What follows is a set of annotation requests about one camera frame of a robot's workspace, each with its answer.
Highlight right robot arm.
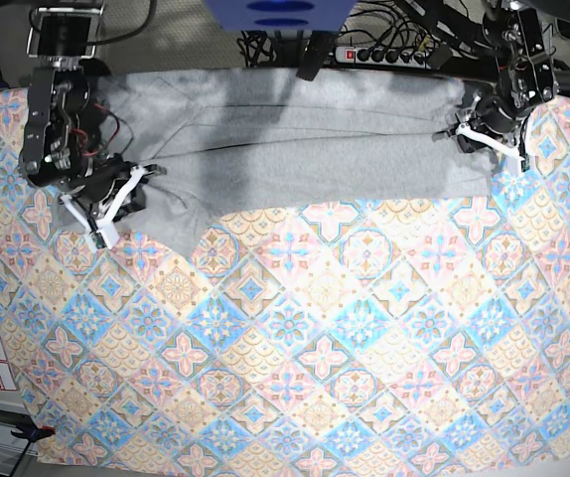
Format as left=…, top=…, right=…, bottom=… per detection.
left=19, top=1, right=166, bottom=235

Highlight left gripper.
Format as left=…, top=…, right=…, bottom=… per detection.
left=433, top=93, right=531, bottom=159

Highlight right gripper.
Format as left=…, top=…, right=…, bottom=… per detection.
left=56, top=154, right=167, bottom=230

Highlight blue mount plate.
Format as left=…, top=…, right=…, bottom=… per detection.
left=206, top=0, right=356, bottom=32

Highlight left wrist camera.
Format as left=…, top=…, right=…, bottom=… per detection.
left=505, top=153, right=530, bottom=176

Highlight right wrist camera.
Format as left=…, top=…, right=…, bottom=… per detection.
left=88, top=223, right=119, bottom=250

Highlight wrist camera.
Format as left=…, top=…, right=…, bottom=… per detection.
left=88, top=223, right=119, bottom=250
left=505, top=153, right=530, bottom=176

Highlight black bracket under mount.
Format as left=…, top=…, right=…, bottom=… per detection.
left=296, top=31, right=336, bottom=81

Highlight patterned tile tablecloth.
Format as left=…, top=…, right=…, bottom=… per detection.
left=0, top=89, right=570, bottom=476

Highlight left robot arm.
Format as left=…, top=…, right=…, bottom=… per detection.
left=397, top=1, right=558, bottom=157

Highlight white power strip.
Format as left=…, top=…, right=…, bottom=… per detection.
left=334, top=47, right=429, bottom=69

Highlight black clamp bottom left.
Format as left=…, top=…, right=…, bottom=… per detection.
left=11, top=423, right=56, bottom=443

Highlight tangled black cables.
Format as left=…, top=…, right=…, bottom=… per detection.
left=235, top=29, right=286, bottom=69

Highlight grey T-shirt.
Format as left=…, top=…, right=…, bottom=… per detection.
left=97, top=69, right=497, bottom=256

